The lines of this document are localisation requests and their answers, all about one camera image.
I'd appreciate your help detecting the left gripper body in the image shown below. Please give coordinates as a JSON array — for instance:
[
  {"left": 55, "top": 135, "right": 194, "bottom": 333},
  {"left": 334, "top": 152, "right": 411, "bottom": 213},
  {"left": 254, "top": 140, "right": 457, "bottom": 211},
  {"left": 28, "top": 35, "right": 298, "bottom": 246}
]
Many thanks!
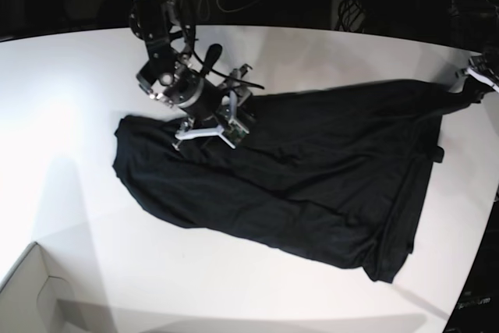
[{"left": 456, "top": 54, "right": 498, "bottom": 92}]

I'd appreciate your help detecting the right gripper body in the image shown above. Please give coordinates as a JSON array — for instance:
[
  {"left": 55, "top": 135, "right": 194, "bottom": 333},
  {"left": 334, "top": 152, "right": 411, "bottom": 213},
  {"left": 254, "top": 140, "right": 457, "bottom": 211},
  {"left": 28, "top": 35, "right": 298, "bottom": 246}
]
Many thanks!
[{"left": 172, "top": 64, "right": 252, "bottom": 150}]

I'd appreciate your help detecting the black long-sleeve t-shirt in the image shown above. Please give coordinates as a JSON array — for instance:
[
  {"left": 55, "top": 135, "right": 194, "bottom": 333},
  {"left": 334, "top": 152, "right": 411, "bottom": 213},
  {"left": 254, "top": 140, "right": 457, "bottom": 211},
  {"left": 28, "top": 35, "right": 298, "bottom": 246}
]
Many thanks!
[{"left": 113, "top": 79, "right": 487, "bottom": 283}]

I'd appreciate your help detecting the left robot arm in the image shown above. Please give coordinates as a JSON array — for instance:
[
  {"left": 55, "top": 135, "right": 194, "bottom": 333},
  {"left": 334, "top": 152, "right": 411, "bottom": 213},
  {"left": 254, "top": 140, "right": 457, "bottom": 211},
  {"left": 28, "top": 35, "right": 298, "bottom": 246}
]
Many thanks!
[{"left": 462, "top": 0, "right": 498, "bottom": 92}]

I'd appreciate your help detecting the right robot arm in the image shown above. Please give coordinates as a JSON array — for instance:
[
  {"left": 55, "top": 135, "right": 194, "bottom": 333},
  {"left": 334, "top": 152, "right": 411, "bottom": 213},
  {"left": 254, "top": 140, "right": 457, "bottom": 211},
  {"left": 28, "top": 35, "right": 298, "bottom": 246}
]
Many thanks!
[{"left": 129, "top": 0, "right": 255, "bottom": 148}]

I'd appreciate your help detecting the white cardboard box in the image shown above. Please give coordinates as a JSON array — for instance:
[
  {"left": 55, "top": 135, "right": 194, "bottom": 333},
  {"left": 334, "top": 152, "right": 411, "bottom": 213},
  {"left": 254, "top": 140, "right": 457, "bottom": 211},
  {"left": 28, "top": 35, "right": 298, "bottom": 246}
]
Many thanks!
[{"left": 0, "top": 242, "right": 118, "bottom": 333}]

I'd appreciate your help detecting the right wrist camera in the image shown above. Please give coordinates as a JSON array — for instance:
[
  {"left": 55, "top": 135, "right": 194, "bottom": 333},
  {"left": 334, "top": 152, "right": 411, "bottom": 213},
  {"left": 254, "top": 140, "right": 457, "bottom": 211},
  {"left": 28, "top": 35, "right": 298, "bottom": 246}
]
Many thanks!
[{"left": 216, "top": 105, "right": 256, "bottom": 149}]

